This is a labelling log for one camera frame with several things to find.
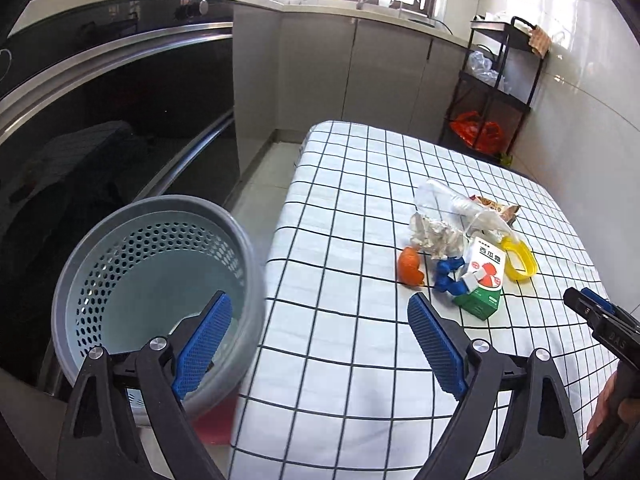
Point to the grey perforated trash basket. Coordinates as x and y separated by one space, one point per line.
142 270

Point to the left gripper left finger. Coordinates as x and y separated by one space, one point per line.
99 438

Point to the red plastic bag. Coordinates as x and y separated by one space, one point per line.
489 141

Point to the black metal shelf rack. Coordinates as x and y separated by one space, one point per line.
506 44

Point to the grey kitchen cabinets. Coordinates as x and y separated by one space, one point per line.
297 66

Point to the blue white plastic wrapper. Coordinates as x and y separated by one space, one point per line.
444 277

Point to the checkered cloth on rack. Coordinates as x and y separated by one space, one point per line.
539 42

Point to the black built-in oven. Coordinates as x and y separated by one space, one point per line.
100 107

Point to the orange peel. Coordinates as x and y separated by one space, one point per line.
408 268

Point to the yellow plastic ring lid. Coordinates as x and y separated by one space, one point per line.
521 264

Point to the white tissue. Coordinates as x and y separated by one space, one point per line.
478 219

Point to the person's right hand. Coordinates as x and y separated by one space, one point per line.
628 410

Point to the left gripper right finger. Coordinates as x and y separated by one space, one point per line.
539 438

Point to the crumpled white paper ball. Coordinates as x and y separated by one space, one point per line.
437 238

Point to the red beige snack wrapper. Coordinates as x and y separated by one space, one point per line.
507 213

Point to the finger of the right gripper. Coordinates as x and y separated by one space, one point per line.
602 302
597 319

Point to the white grid tablecloth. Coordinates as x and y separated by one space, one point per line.
340 388

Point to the green white milk carton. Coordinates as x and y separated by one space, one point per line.
482 275

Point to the clear plastic bag on shelf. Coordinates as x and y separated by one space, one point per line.
480 66

